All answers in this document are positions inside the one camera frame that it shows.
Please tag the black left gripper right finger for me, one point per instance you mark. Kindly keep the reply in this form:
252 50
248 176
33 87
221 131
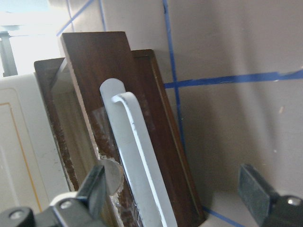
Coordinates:
256 193

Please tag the dark wooden drawer frame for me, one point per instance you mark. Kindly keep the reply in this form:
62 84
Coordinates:
82 132

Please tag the dark wooden drawer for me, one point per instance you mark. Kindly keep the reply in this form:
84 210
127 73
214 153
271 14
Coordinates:
94 57

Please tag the white drawer handle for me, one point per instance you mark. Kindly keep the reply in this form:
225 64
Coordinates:
137 155

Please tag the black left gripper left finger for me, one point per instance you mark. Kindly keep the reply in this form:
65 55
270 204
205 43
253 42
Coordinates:
92 192

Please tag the white cabinet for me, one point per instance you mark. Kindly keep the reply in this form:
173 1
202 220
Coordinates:
31 172

